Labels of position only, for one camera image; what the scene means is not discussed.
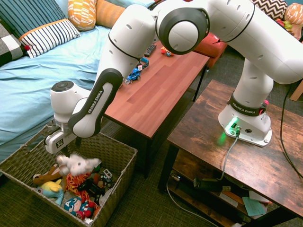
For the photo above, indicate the plain orange pillow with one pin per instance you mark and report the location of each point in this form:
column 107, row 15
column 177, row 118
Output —
column 109, row 14

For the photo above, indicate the black remote control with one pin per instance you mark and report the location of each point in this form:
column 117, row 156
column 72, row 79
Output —
column 150, row 50

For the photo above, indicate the small orange red toy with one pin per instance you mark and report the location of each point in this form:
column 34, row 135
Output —
column 166, row 51

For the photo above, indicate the white stuffed toy animal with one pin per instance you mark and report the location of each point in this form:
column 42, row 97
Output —
column 78, row 164

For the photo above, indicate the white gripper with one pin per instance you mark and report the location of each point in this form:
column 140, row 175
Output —
column 56, row 143

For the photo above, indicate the light wooden furniture leg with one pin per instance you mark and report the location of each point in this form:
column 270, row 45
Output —
column 297, row 91

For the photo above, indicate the grey woven basket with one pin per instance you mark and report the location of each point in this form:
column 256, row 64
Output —
column 118, row 170

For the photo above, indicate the red wooden table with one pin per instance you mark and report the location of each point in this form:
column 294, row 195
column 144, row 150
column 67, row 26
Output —
column 154, row 94

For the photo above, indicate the small grey toy car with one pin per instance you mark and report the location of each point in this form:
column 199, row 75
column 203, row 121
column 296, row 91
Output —
column 107, row 175

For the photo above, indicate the blue police toy car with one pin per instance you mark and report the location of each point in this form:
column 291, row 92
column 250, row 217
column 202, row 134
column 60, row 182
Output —
column 133, row 75

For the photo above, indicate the orange flame pattern plush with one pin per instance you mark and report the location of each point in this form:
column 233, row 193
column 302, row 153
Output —
column 73, row 180

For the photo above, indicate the black plastic toy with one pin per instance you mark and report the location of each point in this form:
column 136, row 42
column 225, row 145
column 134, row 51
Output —
column 91, row 186

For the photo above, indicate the Captain America plush toy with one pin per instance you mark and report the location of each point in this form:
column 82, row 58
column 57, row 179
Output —
column 75, row 204

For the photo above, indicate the dark teal striped pillow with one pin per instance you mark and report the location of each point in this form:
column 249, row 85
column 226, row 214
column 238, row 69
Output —
column 28, row 14

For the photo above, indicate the rustic brown wooden table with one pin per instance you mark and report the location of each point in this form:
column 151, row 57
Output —
column 248, row 165

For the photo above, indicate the light blue bed sheet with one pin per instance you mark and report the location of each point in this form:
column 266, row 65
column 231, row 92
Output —
column 47, row 75

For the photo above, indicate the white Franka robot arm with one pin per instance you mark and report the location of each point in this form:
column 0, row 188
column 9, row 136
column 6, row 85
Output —
column 236, row 19

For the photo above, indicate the black white chevron pillow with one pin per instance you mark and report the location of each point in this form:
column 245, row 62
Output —
column 272, row 8

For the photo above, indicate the black power adapter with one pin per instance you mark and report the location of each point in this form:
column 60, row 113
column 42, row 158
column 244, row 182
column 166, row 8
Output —
column 208, row 184

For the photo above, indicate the orange white patterned pillow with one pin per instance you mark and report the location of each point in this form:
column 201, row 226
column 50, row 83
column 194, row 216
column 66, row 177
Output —
column 81, row 14

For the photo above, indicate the red ottoman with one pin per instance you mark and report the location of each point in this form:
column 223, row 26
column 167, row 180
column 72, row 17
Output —
column 210, row 47

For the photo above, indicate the grey plush toy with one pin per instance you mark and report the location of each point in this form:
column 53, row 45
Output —
column 105, row 196

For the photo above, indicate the teal paper notebook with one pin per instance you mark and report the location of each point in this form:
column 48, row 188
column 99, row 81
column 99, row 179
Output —
column 254, row 206

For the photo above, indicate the black white checked pillow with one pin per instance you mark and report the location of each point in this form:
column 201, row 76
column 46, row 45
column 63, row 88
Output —
column 9, row 45

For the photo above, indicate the round orange patterned cushion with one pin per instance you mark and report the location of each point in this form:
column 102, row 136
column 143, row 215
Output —
column 294, row 13

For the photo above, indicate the brown deer plush toy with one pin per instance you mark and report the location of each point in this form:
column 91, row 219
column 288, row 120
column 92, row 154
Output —
column 47, row 176

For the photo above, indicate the white paper sheet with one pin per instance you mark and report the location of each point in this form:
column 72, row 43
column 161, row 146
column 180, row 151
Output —
column 228, row 198

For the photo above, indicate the blue yellow pony plush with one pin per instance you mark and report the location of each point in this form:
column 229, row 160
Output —
column 50, row 189

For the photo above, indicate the bowl of fruit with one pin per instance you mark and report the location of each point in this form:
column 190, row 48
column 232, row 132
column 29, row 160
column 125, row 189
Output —
column 285, row 24

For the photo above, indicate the dark blue toy with tag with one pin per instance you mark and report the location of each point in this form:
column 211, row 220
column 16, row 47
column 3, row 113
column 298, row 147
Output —
column 144, row 62

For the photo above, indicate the white navy striped pillow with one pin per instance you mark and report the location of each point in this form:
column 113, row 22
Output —
column 49, row 36

